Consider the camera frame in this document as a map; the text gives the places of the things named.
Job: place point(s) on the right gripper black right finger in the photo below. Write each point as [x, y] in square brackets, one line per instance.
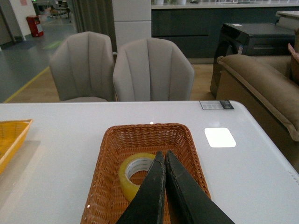
[187, 202]

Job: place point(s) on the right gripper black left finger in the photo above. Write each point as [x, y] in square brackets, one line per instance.
[147, 207]

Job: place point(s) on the yellow clear tape roll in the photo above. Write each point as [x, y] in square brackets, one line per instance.
[130, 166]

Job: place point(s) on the brown wicker basket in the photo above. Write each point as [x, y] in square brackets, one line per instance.
[126, 154]

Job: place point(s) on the yellow woven basket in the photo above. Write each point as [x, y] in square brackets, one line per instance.
[12, 135]

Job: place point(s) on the black white table label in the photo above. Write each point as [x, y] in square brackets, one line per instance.
[216, 105]

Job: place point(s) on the grey chair right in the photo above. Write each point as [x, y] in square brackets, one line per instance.
[152, 69]

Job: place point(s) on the grey chair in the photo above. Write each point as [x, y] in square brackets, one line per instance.
[82, 68]
[152, 69]

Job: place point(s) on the brown sofa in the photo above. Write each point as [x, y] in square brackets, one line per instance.
[263, 84]

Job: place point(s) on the grey chair left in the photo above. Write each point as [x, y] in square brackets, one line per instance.
[82, 68]

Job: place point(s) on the dark kitchen counter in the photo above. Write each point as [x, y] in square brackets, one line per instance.
[195, 27]

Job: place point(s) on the grey curtain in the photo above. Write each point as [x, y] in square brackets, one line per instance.
[96, 16]

